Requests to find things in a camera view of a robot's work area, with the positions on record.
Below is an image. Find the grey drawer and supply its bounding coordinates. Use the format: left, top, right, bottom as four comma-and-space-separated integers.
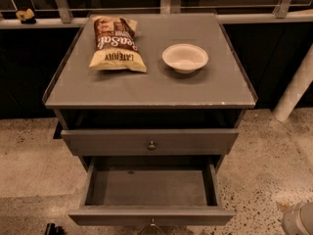
68, 156, 235, 226
62, 128, 239, 157

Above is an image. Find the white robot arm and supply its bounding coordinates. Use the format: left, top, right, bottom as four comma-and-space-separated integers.
282, 203, 313, 235

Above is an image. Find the grey wooden drawer cabinet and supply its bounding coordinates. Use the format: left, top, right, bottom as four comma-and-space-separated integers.
42, 13, 259, 168

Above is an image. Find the grey top drawer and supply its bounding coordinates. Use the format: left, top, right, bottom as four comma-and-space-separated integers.
62, 128, 239, 157

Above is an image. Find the white paper bowl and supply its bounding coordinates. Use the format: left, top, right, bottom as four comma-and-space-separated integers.
162, 44, 208, 74

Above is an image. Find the sea salt chip bag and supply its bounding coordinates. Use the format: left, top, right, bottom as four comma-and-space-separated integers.
89, 16, 147, 72

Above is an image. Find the round metal floor object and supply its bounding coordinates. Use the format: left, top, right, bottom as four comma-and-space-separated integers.
138, 224, 163, 235

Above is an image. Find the metal window railing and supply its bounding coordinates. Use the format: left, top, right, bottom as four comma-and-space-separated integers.
0, 0, 313, 28

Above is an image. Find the white diagonal pole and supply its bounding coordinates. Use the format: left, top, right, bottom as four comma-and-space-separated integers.
273, 44, 313, 122

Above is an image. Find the black object on floor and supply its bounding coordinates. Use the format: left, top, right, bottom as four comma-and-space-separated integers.
44, 223, 65, 235

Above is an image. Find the small yellow black object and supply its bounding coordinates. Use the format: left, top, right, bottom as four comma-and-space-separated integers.
16, 8, 36, 24

